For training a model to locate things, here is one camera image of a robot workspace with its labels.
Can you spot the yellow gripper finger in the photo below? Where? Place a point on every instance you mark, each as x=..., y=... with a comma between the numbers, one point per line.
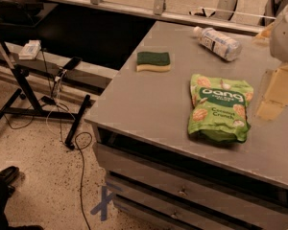
x=275, y=98
x=263, y=38

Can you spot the green and yellow sponge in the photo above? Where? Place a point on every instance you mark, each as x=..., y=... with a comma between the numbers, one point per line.
x=152, y=61

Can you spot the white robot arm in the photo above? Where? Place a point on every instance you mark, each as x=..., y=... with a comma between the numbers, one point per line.
x=278, y=45

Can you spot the clear plastic water bottle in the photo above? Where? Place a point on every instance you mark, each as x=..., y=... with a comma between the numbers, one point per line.
x=220, y=44

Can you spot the green snack bag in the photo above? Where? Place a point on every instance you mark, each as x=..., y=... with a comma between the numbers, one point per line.
x=220, y=109

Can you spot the lower grey drawer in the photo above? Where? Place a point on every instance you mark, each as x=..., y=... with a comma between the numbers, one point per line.
x=159, y=209

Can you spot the grey drawer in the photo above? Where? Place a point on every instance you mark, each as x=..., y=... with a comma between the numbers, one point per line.
x=212, y=196
x=159, y=209

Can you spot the metal window railing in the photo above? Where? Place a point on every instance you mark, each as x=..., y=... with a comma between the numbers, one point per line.
x=245, y=19

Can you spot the upper grey drawer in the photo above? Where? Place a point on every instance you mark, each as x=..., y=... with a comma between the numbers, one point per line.
x=212, y=196

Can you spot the blue tape cross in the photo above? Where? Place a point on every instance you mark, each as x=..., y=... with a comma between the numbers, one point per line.
x=107, y=195

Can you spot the white tissue pack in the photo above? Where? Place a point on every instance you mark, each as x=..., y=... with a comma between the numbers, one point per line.
x=30, y=50

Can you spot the black metal stand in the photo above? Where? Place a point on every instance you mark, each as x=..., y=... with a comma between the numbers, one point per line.
x=37, y=110

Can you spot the black shoe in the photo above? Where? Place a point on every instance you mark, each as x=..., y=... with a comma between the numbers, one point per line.
x=9, y=175

